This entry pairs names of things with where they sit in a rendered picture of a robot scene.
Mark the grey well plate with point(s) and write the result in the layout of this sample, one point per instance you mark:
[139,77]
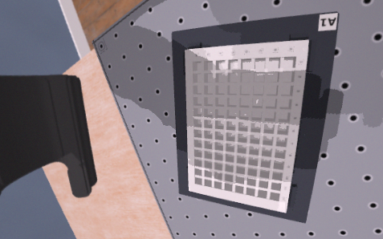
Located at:
[251,89]

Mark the grey flat base plate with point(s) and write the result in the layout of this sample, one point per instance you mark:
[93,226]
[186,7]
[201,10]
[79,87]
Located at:
[135,54]

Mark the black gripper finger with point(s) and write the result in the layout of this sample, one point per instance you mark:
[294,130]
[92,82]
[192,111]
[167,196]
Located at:
[42,121]

